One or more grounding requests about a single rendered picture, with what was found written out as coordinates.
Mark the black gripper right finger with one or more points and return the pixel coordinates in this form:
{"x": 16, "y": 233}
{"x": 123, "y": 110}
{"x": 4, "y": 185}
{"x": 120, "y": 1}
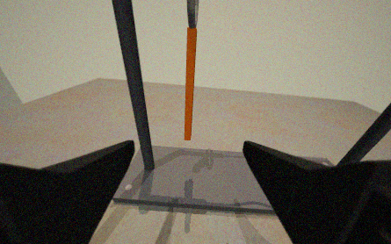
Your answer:
{"x": 315, "y": 203}

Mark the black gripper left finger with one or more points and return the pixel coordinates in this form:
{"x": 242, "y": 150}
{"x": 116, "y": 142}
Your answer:
{"x": 61, "y": 203}

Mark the orange handle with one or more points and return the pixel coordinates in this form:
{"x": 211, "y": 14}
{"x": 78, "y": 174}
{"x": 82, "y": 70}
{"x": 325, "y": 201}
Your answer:
{"x": 192, "y": 12}

